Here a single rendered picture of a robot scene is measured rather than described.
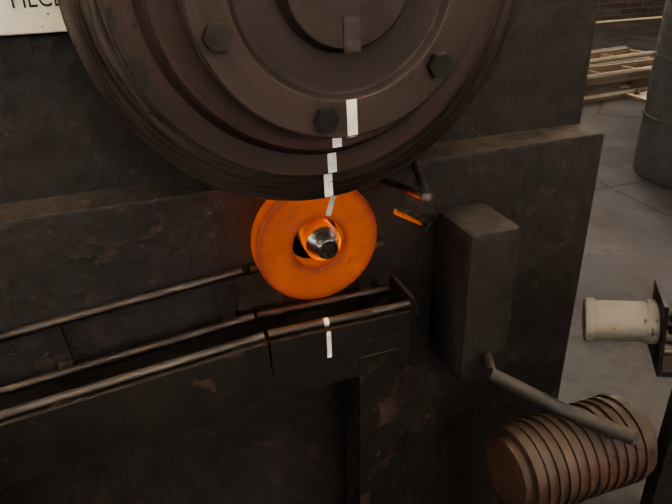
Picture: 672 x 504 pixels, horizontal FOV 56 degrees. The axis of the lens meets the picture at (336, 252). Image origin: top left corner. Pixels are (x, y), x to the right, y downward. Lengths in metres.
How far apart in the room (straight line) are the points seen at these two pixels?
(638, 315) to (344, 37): 0.55
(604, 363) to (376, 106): 1.53
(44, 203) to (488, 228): 0.55
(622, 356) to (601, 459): 1.14
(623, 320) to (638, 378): 1.10
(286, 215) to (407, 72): 0.23
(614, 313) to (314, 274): 0.40
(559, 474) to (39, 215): 0.72
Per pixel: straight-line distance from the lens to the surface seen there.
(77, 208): 0.79
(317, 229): 0.74
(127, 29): 0.62
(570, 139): 1.00
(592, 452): 0.97
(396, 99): 0.62
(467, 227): 0.85
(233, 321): 0.84
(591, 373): 1.99
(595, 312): 0.92
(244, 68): 0.57
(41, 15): 0.77
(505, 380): 0.91
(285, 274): 0.77
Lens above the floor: 1.16
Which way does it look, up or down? 27 degrees down
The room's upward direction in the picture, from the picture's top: 1 degrees counter-clockwise
